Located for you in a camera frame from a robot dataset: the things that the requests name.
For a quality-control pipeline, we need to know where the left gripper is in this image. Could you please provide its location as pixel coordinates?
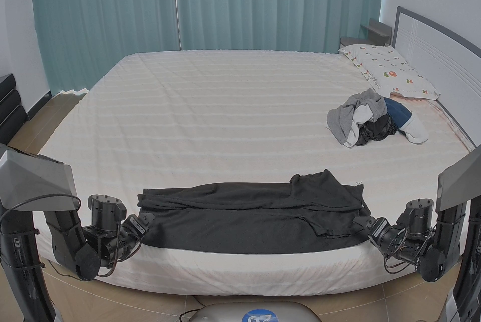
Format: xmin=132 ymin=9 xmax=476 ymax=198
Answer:
xmin=114 ymin=227 xmax=143 ymax=260

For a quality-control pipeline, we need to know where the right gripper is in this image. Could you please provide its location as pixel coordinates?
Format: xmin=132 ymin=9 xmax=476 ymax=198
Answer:
xmin=369 ymin=228 xmax=405 ymax=262

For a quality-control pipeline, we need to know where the black T-shirt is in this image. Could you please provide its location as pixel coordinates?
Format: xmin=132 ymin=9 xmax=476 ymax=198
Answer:
xmin=137 ymin=169 xmax=371 ymax=255

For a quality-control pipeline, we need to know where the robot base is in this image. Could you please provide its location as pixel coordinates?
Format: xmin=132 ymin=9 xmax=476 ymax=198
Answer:
xmin=190 ymin=302 xmax=316 ymax=322

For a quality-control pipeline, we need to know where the pile of clothes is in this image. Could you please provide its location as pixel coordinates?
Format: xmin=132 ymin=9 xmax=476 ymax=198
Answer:
xmin=326 ymin=89 xmax=429 ymax=147

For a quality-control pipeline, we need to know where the bed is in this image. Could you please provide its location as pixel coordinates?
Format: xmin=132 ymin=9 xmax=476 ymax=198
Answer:
xmin=8 ymin=6 xmax=481 ymax=296

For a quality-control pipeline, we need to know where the white printed pillow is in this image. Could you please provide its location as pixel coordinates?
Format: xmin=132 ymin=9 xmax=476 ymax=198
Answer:
xmin=338 ymin=44 xmax=441 ymax=100

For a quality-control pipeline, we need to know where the black chest of drawers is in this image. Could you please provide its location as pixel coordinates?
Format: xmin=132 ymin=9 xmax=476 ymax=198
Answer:
xmin=0 ymin=73 xmax=29 ymax=145

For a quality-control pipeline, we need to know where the grey bedside table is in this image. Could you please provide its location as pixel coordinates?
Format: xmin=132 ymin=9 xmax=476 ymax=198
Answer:
xmin=340 ymin=18 xmax=393 ymax=47

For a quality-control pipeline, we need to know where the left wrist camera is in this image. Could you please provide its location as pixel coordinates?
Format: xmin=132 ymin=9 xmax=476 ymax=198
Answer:
xmin=128 ymin=212 xmax=155 ymax=239

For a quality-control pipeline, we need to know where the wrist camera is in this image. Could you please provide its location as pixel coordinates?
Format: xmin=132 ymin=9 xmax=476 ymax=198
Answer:
xmin=355 ymin=215 xmax=388 ymax=237
xmin=128 ymin=212 xmax=155 ymax=239

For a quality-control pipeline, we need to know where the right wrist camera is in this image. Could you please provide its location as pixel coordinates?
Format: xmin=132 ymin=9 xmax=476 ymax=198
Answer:
xmin=355 ymin=215 xmax=388 ymax=237

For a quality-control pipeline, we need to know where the black cable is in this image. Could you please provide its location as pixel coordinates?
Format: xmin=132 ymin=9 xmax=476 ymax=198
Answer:
xmin=50 ymin=262 xmax=81 ymax=279
xmin=180 ymin=296 xmax=203 ymax=322
xmin=0 ymin=194 xmax=82 ymax=238

